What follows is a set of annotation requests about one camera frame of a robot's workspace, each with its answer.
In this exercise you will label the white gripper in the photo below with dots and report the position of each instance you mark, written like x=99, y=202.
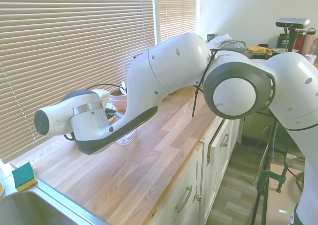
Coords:
x=104, y=97

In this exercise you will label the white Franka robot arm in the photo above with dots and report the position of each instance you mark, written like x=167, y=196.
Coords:
x=169, y=66

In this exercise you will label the glass food container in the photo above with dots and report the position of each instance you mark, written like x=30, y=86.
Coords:
x=126, y=138

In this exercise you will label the pink bowl brown inside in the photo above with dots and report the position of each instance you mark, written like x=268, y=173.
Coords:
x=118, y=94

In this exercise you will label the white plastic spoon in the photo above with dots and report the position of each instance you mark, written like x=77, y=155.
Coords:
x=123, y=87

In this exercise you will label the wide beige window blind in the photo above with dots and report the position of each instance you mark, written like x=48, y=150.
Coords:
x=62, y=41

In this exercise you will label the green yellow sponge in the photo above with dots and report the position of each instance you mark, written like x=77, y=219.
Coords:
x=23, y=176

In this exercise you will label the open white drawer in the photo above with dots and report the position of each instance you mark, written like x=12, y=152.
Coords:
x=218, y=140

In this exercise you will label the silver cabinet knob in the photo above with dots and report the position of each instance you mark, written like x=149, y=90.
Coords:
x=198, y=197

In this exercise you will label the narrow beige window blind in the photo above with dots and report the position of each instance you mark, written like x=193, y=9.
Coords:
x=177, y=14

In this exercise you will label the stainless steel sink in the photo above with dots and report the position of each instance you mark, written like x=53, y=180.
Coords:
x=29, y=210

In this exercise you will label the dark tin can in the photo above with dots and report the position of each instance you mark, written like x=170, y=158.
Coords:
x=212, y=37

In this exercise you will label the white plastic bag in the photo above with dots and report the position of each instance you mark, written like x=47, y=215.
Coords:
x=218, y=40

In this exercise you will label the stainless steel dishwasher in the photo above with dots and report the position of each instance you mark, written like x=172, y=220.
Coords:
x=256, y=128

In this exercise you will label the yellow cloth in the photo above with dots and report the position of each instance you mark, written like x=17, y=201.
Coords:
x=259, y=50

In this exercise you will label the green metal clamp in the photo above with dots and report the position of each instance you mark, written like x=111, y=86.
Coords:
x=263, y=181

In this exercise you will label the dark green jar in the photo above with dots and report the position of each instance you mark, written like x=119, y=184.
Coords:
x=283, y=41

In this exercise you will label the red bottle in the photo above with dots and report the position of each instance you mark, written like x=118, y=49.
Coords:
x=300, y=42

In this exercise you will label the small white cup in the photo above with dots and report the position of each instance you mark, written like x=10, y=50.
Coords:
x=311, y=58

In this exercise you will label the pink bottle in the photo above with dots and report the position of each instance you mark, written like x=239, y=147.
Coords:
x=310, y=42

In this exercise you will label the black camera stand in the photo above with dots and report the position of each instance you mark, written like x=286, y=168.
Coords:
x=263, y=185

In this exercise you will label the grey exterior camera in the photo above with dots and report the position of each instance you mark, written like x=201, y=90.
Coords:
x=293, y=22

